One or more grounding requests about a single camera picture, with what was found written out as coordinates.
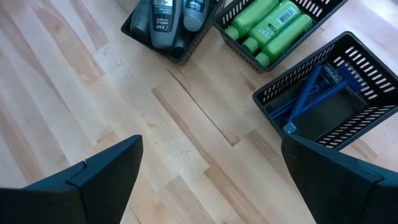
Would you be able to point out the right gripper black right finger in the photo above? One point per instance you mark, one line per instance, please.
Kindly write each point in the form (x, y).
(342, 193)

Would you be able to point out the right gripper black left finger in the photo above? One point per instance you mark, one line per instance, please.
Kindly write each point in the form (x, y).
(77, 196)

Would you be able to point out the black slotted plastic basket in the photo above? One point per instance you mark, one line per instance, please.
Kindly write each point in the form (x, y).
(247, 59)
(189, 53)
(326, 121)

